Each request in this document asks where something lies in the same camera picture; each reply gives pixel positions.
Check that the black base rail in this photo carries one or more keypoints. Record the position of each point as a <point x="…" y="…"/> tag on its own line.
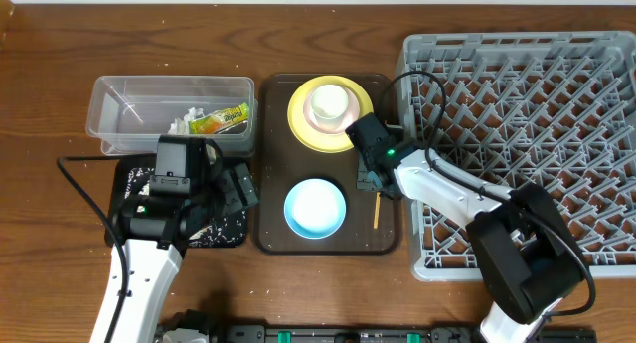
<point x="261" y="334"/>

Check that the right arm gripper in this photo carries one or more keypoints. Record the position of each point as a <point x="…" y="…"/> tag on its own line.
<point x="365" y="177"/>

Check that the green snack wrapper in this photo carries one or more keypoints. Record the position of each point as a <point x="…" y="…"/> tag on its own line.
<point x="219" y="121"/>

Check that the blue bowl with rice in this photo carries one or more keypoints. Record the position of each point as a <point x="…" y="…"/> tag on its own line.
<point x="315" y="209"/>

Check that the white tissue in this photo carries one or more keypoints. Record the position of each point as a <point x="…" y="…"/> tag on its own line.
<point x="181" y="126"/>

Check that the spilled rice pile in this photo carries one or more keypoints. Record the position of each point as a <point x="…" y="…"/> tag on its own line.
<point x="228" y="232"/>

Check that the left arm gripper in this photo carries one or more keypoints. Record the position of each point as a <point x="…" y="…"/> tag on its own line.
<point x="227" y="183"/>

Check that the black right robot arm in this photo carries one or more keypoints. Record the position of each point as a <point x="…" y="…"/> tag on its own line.
<point x="528" y="259"/>

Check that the cream cup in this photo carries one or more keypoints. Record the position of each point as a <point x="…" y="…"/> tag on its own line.
<point x="329" y="104"/>

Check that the yellow plate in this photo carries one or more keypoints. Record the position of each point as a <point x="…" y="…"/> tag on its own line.
<point x="306" y="134"/>

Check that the brown serving tray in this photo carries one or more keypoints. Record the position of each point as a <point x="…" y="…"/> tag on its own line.
<point x="285" y="162"/>

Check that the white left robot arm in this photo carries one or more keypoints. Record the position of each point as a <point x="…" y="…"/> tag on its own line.
<point x="140" y="280"/>

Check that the grey dishwasher rack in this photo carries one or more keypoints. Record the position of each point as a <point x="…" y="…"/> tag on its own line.
<point x="552" y="108"/>

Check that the pink bowl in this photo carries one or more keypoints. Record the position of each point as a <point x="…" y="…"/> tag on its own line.
<point x="351" y="115"/>

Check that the clear plastic bin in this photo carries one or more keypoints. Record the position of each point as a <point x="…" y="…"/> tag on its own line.
<point x="129" y="113"/>

